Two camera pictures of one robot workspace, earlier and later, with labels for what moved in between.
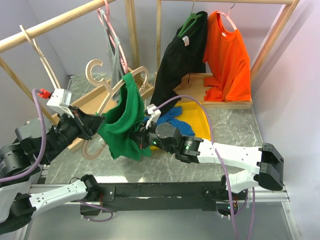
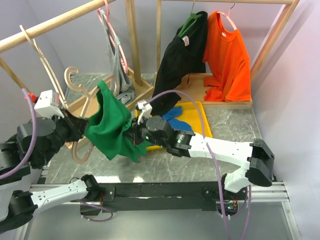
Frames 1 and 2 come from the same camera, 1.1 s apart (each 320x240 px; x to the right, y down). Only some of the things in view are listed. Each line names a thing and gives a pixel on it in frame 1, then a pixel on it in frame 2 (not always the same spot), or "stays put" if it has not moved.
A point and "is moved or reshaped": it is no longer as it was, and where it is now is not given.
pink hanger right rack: [228, 17] stays put
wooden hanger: [43, 59] stays put
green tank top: [125, 117] is moved or reshaped
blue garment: [170, 116] stays put
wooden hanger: [111, 89] -> [88, 92]
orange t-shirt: [228, 77] stays put
